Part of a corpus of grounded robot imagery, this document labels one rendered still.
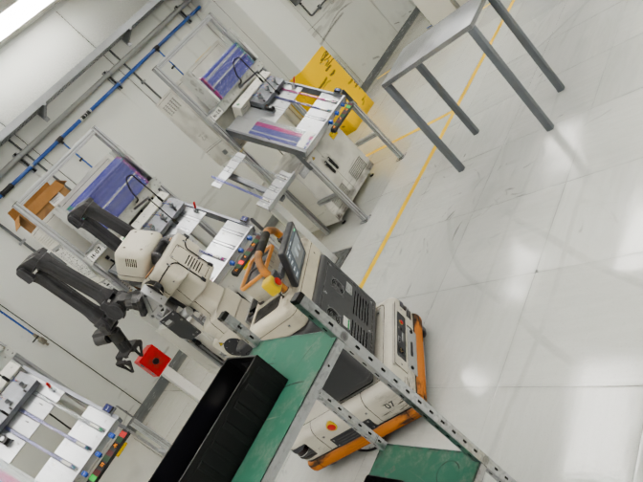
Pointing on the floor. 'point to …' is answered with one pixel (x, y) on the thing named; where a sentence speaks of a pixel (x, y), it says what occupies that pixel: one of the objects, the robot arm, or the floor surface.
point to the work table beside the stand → (426, 44)
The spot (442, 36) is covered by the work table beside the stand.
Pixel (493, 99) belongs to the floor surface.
